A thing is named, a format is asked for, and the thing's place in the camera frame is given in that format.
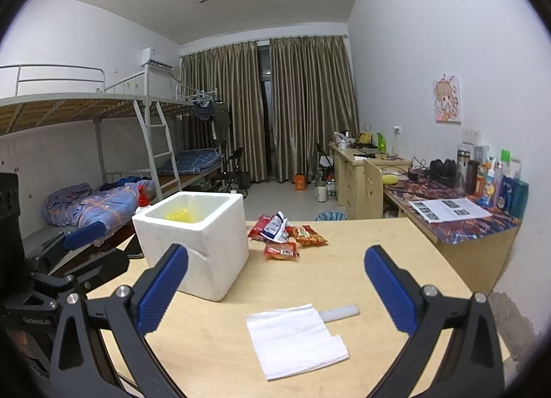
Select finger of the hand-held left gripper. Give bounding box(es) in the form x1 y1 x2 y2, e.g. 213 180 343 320
23 223 107 272
30 249 131 296

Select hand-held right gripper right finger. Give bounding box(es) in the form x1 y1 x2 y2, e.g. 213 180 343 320
364 245 508 398

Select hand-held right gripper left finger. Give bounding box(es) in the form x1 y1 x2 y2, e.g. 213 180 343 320
49 243 190 398

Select white foam box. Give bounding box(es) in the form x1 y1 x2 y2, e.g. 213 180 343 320
132 191 251 302

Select white paper tissue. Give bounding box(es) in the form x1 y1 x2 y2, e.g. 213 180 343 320
246 303 350 381

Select blue patterned quilt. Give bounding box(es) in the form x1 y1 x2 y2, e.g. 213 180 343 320
43 178 157 229

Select white plastic tube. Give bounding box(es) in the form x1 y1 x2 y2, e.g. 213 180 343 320
321 304 360 322

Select white bottle with red cap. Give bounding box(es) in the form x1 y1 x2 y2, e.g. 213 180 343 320
135 185 152 215

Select orange snack packet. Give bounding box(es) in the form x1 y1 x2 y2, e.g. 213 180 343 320
286 225 329 248

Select wooden chair with face cutout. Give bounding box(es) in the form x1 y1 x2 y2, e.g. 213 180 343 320
364 159 386 220

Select printed paper sheet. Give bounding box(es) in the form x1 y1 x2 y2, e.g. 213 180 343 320
409 197 492 223

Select patterned desk mat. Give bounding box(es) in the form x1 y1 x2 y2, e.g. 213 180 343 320
383 174 523 246

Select light wooden desk with drawers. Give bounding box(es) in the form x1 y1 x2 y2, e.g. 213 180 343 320
329 142 412 220

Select grey metal bed ladder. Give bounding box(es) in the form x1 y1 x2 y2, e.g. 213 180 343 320
133 99 182 201

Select red and white snack packet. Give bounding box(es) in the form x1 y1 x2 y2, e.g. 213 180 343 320
248 211 290 244

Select grey metal bunk bed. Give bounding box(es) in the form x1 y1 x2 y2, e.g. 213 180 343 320
0 64 151 252
146 84 225 194

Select black headphones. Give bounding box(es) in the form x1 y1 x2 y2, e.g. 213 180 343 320
429 159 458 186

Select blue plaid bedding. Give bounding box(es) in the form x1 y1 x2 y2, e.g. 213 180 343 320
174 148 223 175

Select black folding chair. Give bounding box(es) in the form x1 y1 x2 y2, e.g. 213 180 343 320
212 147 251 199

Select row of toiletry bottles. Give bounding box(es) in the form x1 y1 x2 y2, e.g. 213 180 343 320
456 144 530 220

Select white bed stair cabinet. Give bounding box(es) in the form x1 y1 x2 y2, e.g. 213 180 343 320
105 71 149 96

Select hanging dark clothes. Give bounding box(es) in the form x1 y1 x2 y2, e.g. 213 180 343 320
191 99 231 141

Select brown curtain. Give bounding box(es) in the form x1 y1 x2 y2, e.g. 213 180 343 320
269 35 361 184
180 42 268 184

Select white air conditioner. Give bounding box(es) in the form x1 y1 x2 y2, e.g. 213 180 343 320
142 48 175 70

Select pink cartoon wall poster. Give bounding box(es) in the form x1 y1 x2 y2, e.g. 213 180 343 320
433 75 461 124

